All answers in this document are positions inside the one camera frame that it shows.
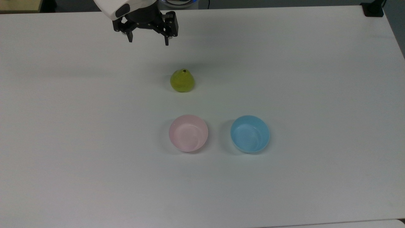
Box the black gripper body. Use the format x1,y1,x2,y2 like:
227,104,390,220
124,4,165,31

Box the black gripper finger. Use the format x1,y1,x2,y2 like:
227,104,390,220
112,16,137,43
157,11,179,47

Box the green pear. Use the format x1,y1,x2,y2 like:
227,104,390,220
170,68,196,93

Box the pink plastic bowl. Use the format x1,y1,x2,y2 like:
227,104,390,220
168,114,209,153

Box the blue plastic bowl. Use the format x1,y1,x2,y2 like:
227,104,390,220
230,115,271,154

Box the yellow wooden furniture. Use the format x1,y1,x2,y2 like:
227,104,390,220
0,0,43,14

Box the robot base with blue ring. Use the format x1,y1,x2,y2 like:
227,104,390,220
159,0,200,9

